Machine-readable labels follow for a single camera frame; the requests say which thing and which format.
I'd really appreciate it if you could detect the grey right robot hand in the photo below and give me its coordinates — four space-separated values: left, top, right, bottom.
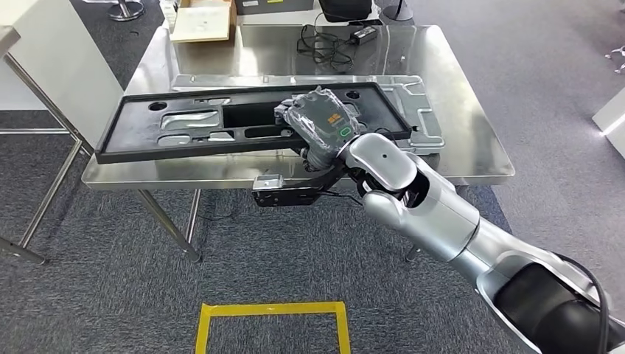
274 86 363 172

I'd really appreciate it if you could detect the black plastic plate frame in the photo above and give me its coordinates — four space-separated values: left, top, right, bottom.
95 82 413 165

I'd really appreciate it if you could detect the stainless steel workbench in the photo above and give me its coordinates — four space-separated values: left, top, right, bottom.
82 24 516 265

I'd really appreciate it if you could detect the grey metal fixture plate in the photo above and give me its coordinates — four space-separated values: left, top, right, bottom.
172 73 446 156

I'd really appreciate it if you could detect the black power adapter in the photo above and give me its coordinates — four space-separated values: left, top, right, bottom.
352 25 380 46

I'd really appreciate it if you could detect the dark stanchion with base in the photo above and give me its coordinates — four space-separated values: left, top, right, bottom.
380 0 415 23

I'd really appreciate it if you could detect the open cardboard box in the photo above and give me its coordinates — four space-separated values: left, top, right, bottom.
170 0 238 44

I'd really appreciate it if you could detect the small white box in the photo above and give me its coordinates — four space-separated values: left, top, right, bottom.
161 0 178 30

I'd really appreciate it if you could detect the chrome stanchion base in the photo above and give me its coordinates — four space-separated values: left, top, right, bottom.
108 0 146 22

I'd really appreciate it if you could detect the white cabinet panel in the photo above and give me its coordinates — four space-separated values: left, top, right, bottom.
0 0 124 148

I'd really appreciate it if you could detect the small steel table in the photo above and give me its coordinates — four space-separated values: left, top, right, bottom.
0 27 94 266

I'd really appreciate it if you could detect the white block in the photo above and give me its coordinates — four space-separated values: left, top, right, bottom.
592 88 625 160

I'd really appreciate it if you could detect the chair base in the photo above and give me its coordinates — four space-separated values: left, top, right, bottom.
605 44 625 74

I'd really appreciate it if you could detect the black adapter cord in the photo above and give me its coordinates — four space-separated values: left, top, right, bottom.
296 12 355 73

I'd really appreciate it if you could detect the black camera bracket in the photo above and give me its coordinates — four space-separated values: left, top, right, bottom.
252 161 349 208

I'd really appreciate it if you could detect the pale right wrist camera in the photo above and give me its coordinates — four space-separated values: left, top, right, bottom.
252 174 285 192

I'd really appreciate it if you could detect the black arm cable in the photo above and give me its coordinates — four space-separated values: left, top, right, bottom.
551 251 611 354

